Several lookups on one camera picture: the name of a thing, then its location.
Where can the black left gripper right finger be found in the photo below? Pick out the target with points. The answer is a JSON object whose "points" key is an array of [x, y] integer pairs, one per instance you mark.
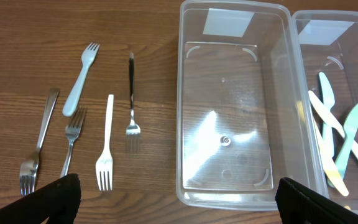
{"points": [[299, 204]]}

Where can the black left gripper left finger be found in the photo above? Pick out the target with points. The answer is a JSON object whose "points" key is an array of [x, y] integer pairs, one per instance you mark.
{"points": [[57, 202]]}

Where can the yellow plastic knife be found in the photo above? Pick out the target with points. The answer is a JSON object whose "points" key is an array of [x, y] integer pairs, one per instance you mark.
{"points": [[328, 164]]}

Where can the white plastic fork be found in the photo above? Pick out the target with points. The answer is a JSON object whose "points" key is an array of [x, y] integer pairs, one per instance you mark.
{"points": [[104, 164]]}

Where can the black handled metal fork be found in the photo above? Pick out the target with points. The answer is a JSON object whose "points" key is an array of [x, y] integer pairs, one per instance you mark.
{"points": [[133, 130]]}

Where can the teal plastic knife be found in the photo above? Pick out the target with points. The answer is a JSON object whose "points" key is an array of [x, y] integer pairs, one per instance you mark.
{"points": [[350, 128]]}

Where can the light blue plastic knife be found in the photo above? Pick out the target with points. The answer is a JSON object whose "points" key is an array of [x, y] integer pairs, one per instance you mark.
{"points": [[328, 101]]}

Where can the pale blue plastic fork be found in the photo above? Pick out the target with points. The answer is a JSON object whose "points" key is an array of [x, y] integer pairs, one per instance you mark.
{"points": [[87, 59]]}

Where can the left clear plastic container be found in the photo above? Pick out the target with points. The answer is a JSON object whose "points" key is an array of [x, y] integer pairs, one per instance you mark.
{"points": [[243, 116]]}

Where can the clear plastic container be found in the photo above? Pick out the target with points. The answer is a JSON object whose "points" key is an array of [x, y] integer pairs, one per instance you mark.
{"points": [[329, 43], [243, 116]]}

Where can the right clear plastic container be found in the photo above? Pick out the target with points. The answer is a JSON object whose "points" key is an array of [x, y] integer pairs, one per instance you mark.
{"points": [[329, 43]]}

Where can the long silver metal fork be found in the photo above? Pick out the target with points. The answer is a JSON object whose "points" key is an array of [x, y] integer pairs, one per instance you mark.
{"points": [[29, 167]]}

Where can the short silver metal fork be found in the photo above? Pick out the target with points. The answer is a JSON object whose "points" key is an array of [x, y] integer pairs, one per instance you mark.
{"points": [[72, 132]]}

